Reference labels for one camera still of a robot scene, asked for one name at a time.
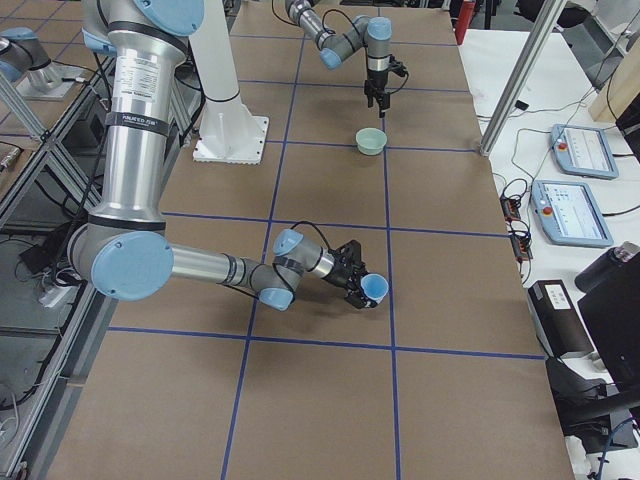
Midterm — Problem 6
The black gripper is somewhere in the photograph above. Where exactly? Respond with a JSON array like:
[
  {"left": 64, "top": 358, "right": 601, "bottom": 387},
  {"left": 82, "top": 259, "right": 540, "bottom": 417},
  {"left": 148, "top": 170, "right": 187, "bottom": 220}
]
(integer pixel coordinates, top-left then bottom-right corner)
[
  {"left": 364, "top": 54, "right": 408, "bottom": 118},
  {"left": 324, "top": 239, "right": 379, "bottom": 309}
]

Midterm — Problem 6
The light blue cup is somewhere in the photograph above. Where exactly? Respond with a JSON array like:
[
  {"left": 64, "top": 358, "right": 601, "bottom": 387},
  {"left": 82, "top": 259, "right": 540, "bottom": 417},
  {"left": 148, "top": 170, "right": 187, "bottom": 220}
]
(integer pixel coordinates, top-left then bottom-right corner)
[{"left": 360, "top": 273, "right": 389, "bottom": 308}]

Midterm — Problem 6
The light green bowl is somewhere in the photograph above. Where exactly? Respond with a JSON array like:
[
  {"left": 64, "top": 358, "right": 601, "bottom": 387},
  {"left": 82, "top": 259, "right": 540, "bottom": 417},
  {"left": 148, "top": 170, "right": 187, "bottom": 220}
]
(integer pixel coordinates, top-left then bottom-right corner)
[{"left": 355, "top": 127, "right": 387, "bottom": 156}]

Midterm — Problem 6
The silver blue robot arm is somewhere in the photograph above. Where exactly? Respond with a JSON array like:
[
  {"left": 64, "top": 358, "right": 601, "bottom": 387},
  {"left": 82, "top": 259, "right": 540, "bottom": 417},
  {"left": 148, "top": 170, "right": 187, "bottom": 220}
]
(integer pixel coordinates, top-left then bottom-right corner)
[
  {"left": 67, "top": 1, "right": 388, "bottom": 311},
  {"left": 285, "top": 1, "right": 409, "bottom": 118}
]

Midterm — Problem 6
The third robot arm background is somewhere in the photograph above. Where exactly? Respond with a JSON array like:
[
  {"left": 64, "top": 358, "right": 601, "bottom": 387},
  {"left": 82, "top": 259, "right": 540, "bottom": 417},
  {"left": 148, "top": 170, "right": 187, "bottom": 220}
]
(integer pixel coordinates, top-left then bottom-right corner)
[{"left": 1, "top": 27, "right": 71, "bottom": 101}]

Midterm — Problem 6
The black water bottle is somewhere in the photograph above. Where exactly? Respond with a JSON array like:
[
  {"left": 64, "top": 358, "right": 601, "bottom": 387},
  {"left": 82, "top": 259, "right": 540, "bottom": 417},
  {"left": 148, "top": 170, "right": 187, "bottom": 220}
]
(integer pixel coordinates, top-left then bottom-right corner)
[{"left": 574, "top": 241, "right": 639, "bottom": 293}]

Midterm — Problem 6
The red cylinder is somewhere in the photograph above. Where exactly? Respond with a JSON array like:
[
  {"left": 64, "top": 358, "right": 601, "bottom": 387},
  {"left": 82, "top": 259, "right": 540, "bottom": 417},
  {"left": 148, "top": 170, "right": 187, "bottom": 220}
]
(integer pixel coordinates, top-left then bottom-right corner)
[{"left": 454, "top": 0, "right": 475, "bottom": 46}]

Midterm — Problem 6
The brown paper table mat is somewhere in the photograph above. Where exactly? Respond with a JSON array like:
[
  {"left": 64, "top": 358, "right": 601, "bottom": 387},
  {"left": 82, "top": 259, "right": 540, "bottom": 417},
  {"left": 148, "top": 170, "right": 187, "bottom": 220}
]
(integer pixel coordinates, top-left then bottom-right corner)
[{"left": 47, "top": 2, "right": 572, "bottom": 479}]

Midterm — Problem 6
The small black square pad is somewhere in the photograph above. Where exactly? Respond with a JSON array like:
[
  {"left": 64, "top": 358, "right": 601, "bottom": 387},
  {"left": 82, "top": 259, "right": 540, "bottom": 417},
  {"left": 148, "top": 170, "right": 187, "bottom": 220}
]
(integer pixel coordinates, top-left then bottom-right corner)
[{"left": 515, "top": 100, "right": 529, "bottom": 111}]

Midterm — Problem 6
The orange black adapter board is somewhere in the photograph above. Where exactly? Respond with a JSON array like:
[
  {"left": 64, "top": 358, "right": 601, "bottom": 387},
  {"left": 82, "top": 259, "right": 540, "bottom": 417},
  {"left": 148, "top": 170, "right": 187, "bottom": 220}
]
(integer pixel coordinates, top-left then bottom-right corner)
[{"left": 499, "top": 178, "right": 533, "bottom": 264}]

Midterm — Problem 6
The black white power brick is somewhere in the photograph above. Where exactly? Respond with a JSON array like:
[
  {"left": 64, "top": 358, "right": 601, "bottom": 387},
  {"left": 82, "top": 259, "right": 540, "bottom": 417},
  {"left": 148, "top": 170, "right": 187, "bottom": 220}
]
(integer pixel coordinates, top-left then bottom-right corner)
[{"left": 527, "top": 280, "right": 593, "bottom": 359}]

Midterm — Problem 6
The far blue teach pendant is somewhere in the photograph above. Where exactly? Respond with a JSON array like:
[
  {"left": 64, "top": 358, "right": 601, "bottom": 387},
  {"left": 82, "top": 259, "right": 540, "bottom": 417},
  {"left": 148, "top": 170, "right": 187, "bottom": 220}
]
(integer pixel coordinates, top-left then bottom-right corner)
[{"left": 551, "top": 124, "right": 619, "bottom": 180}]

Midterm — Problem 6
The blue teach pendant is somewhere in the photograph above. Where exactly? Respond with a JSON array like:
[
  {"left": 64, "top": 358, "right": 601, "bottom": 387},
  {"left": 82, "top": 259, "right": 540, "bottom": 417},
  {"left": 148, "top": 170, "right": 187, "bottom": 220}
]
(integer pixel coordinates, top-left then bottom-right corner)
[
  {"left": 531, "top": 180, "right": 613, "bottom": 248},
  {"left": 551, "top": 124, "right": 619, "bottom": 180}
]

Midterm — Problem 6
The near blue teach pendant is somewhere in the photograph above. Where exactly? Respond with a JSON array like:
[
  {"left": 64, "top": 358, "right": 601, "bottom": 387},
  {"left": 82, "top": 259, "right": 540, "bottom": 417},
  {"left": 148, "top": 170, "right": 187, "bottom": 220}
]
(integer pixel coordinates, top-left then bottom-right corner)
[{"left": 531, "top": 180, "right": 613, "bottom": 248}]

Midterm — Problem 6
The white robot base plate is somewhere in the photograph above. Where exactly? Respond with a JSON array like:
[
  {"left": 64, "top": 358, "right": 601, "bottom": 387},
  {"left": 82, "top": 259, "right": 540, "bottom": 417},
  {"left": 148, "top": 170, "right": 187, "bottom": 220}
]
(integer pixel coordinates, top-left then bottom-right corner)
[{"left": 193, "top": 113, "right": 269, "bottom": 165}]

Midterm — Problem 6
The aluminium frame post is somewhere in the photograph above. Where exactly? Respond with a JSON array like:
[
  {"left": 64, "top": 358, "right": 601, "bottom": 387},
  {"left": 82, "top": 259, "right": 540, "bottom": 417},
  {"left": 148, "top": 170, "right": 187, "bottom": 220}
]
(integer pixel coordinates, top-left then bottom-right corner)
[{"left": 478, "top": 0, "right": 567, "bottom": 157}]

